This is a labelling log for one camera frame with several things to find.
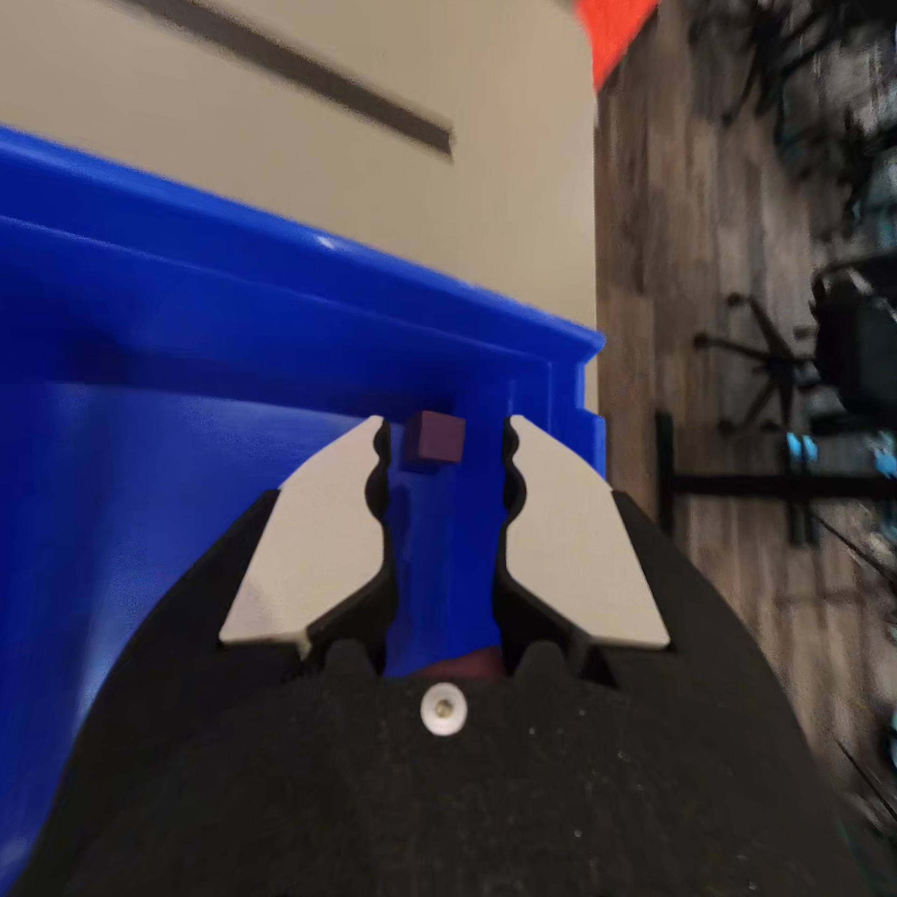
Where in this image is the black office chair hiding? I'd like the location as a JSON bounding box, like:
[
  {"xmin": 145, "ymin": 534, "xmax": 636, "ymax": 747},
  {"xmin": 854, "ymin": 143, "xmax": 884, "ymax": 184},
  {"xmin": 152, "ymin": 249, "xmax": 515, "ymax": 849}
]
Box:
[{"xmin": 694, "ymin": 256, "xmax": 897, "ymax": 439}]

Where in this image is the black metal frame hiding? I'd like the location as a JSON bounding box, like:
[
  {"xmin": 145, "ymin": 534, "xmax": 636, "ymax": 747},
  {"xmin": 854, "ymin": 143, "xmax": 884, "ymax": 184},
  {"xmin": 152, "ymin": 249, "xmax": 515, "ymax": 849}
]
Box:
[{"xmin": 655, "ymin": 410, "xmax": 897, "ymax": 548}]

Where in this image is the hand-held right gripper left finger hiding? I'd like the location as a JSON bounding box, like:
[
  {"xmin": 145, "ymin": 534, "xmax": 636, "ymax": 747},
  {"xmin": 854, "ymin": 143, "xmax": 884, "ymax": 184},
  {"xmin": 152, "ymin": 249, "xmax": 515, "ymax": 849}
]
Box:
[{"xmin": 219, "ymin": 415, "xmax": 402, "ymax": 677}]

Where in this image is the purple wooden cube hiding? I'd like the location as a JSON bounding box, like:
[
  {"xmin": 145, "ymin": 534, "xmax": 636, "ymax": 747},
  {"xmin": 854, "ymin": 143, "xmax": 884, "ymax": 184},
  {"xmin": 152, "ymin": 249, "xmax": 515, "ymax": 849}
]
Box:
[{"xmin": 401, "ymin": 410, "xmax": 467, "ymax": 474}]

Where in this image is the orange traffic cone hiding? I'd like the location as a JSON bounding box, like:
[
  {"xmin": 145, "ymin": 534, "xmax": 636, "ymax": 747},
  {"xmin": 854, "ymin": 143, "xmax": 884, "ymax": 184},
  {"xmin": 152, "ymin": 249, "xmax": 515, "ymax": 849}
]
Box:
[{"xmin": 571, "ymin": 0, "xmax": 663, "ymax": 92}]

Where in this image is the blue plastic bin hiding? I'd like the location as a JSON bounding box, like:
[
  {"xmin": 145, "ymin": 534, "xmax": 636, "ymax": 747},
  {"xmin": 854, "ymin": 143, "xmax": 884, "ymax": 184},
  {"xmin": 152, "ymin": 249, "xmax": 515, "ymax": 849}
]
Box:
[{"xmin": 0, "ymin": 122, "xmax": 608, "ymax": 884}]

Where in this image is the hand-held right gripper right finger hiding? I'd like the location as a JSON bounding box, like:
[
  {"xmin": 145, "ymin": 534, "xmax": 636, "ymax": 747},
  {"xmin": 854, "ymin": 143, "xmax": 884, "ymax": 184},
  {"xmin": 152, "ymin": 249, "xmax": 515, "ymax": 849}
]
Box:
[{"xmin": 491, "ymin": 413, "xmax": 671, "ymax": 677}]

